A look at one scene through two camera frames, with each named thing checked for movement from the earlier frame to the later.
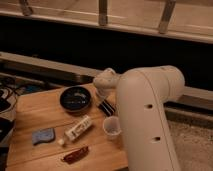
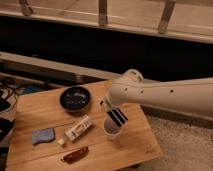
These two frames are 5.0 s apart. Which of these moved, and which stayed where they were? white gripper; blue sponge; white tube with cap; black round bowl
Moved: white gripper
Stayed: white tube with cap; black round bowl; blue sponge
